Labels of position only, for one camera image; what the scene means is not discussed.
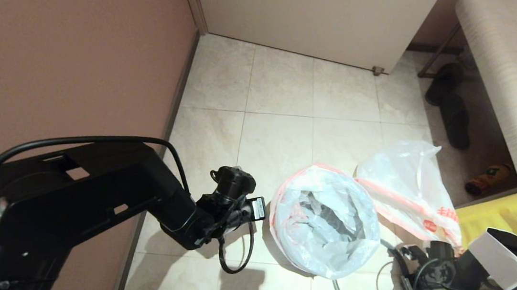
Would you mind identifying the wood grain bench top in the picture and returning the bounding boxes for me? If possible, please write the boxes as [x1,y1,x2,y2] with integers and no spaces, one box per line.
[438,0,517,180]

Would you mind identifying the used white printed trash bag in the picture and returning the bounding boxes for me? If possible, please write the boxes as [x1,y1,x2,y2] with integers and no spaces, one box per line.
[349,134,473,248]

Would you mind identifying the yellow fabric bag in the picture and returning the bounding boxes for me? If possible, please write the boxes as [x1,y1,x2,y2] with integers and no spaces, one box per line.
[452,172,517,254]

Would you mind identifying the white door panel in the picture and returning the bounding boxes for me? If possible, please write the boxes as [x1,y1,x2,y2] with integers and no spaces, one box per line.
[182,0,442,78]

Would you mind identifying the orange brown shoe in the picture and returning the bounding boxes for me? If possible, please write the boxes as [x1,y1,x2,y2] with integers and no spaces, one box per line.
[465,160,514,200]

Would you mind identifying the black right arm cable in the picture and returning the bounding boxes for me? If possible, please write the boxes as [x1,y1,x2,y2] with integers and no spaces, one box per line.
[411,218,517,290]

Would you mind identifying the dark metal bench leg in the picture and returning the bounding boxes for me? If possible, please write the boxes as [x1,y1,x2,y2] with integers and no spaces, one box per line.
[417,19,462,81]

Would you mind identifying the white plastic bag orange trim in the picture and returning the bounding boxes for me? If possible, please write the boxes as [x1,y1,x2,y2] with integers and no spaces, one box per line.
[263,159,388,285]

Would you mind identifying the black slipper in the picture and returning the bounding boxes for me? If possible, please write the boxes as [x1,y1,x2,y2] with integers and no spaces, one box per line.
[436,95,475,150]
[425,60,465,108]

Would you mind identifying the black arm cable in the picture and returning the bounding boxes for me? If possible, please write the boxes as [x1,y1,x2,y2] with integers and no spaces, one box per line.
[0,122,264,290]
[411,218,517,290]

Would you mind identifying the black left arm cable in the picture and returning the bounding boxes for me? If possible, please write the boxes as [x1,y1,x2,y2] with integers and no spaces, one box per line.
[0,122,264,290]

